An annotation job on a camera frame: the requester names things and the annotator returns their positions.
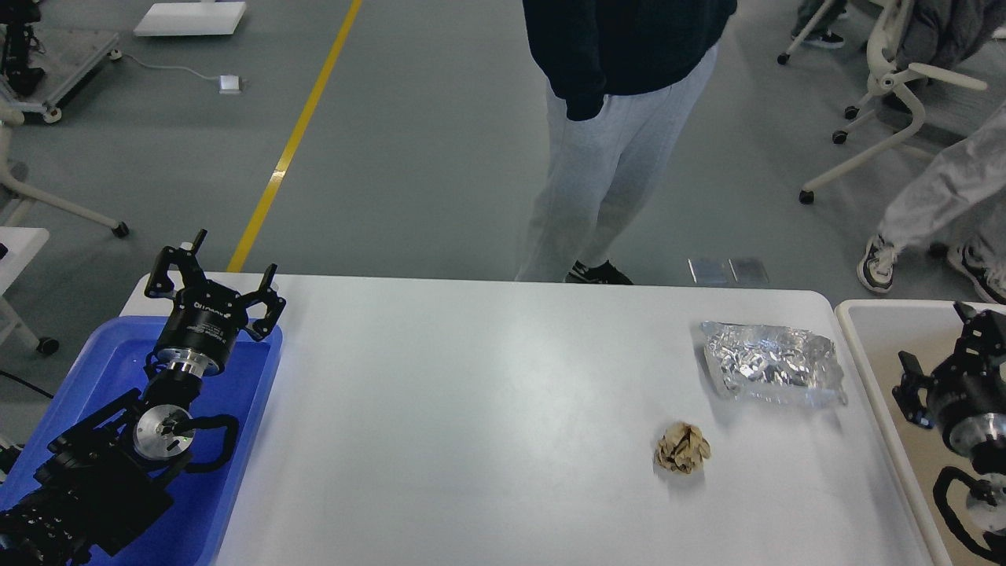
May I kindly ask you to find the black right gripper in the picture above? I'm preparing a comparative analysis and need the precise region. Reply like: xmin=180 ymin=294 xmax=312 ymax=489
xmin=892 ymin=302 xmax=1005 ymax=455

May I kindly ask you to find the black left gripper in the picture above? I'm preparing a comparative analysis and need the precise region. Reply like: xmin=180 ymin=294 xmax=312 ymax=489
xmin=145 ymin=229 xmax=288 ymax=377

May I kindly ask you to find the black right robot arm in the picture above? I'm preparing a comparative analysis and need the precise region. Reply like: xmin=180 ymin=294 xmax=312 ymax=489
xmin=892 ymin=302 xmax=1005 ymax=565

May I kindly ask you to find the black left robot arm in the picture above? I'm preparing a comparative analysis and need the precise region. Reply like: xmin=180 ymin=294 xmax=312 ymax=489
xmin=2 ymin=230 xmax=286 ymax=565

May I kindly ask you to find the beige plastic bin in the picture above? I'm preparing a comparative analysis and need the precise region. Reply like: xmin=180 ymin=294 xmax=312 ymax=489
xmin=836 ymin=300 xmax=1004 ymax=565

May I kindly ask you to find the blue plastic bin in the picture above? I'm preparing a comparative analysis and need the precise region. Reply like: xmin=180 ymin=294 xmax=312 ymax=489
xmin=0 ymin=316 xmax=283 ymax=566

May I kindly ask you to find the person in white suit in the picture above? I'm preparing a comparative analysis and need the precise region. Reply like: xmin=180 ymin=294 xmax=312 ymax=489
xmin=856 ymin=106 xmax=1005 ymax=304

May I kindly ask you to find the crumpled silver foil bag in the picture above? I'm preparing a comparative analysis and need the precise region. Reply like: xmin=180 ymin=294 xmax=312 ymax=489
xmin=700 ymin=320 xmax=848 ymax=408

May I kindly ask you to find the white side table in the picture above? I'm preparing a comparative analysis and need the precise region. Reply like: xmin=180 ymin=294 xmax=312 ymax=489
xmin=1 ymin=226 xmax=60 ymax=357

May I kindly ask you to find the right metal floor plate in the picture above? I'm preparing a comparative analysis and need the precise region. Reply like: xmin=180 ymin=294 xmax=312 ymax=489
xmin=729 ymin=257 xmax=769 ymax=287

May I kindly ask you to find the metal floor plate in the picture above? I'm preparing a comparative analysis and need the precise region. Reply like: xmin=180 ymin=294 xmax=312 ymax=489
xmin=729 ymin=257 xmax=769 ymax=287
xmin=688 ymin=258 xmax=730 ymax=287

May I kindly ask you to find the left metal floor plate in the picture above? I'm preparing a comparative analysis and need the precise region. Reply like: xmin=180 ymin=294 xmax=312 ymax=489
xmin=688 ymin=258 xmax=730 ymax=287

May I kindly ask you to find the crumpled brown paper ball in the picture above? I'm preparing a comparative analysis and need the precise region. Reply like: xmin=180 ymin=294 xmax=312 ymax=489
xmin=654 ymin=421 xmax=711 ymax=474

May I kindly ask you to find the white flat base board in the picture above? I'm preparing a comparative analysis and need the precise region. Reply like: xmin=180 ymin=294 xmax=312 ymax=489
xmin=134 ymin=1 xmax=247 ymax=37

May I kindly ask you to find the white office chair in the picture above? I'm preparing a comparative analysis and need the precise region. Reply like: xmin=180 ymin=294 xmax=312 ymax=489
xmin=799 ymin=1 xmax=988 ymax=204

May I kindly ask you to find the seated person dark shoe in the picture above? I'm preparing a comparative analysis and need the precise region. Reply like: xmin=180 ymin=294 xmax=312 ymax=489
xmin=791 ymin=1 xmax=847 ymax=50

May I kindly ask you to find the person in dark hoodie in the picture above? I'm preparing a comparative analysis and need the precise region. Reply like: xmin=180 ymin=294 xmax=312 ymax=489
xmin=515 ymin=1 xmax=737 ymax=285

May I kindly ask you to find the white power adapter with cable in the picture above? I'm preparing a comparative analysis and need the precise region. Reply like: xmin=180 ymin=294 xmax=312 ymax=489
xmin=108 ymin=50 xmax=242 ymax=95

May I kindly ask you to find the aluminium frame cart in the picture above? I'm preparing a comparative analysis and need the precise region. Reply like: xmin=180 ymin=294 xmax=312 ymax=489
xmin=1 ymin=1 xmax=123 ymax=126

